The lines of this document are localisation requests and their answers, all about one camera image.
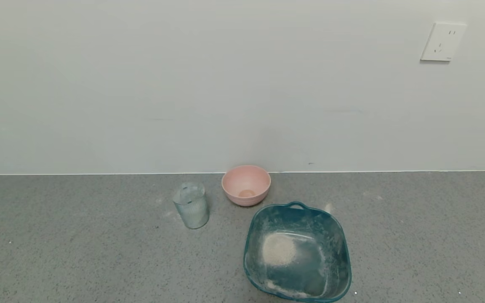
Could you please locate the pink bowl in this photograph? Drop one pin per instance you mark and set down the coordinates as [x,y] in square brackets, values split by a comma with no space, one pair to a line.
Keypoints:
[242,182]

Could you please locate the pale powder pile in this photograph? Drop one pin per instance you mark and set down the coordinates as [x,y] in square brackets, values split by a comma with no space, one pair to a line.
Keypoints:
[279,249]

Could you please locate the teal square plastic basin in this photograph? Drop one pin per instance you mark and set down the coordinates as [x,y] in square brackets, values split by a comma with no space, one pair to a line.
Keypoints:
[322,261]

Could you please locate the white wall socket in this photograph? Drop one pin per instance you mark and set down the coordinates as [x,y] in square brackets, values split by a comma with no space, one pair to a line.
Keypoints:
[442,42]

